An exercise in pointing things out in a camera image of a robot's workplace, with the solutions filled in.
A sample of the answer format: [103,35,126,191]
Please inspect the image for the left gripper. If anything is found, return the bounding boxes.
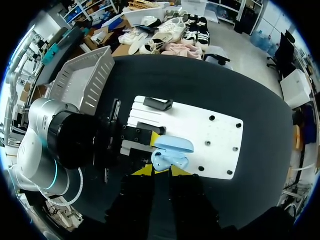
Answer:
[92,98,161,186]

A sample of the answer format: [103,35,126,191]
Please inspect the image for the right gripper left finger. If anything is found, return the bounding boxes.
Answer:
[105,165,156,240]

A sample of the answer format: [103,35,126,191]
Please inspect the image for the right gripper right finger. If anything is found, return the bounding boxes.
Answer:
[169,166,222,240]

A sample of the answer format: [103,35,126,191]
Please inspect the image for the light blue earbud case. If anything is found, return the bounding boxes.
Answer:
[150,136,195,173]

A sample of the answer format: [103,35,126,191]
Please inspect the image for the light blue earbud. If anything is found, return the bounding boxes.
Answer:
[152,152,165,167]

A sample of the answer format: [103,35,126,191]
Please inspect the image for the white plate with black stands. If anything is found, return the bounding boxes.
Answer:
[120,94,245,181]

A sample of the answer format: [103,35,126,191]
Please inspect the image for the grey slotted basket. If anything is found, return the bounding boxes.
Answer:
[46,46,116,116]

